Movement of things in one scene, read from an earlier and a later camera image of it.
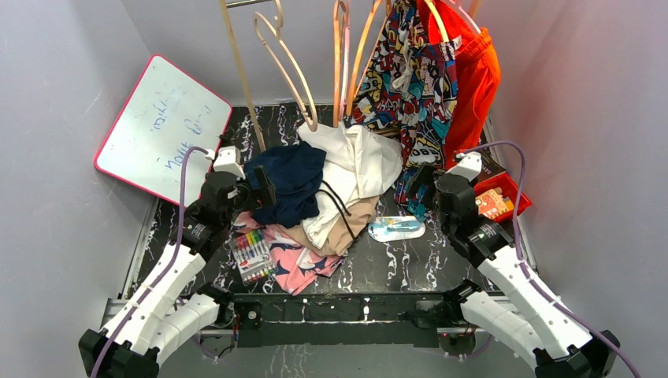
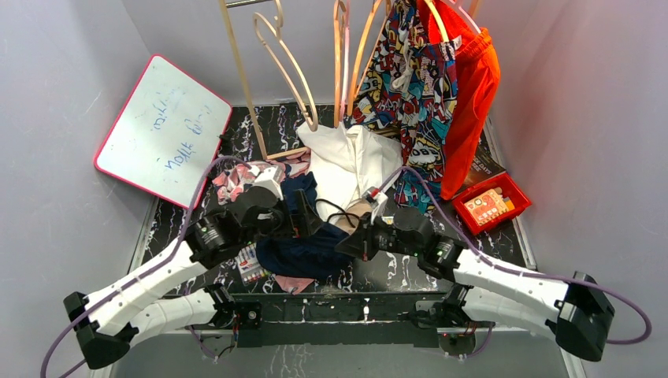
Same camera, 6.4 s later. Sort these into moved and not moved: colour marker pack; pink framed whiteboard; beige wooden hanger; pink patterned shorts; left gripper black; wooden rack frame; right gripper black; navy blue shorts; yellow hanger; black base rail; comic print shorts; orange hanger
Moved: left gripper black; navy blue shorts; right gripper black; pink patterned shorts
Not moved: black base rail; pink framed whiteboard; comic print shorts; orange hanger; wooden rack frame; colour marker pack; beige wooden hanger; yellow hanger
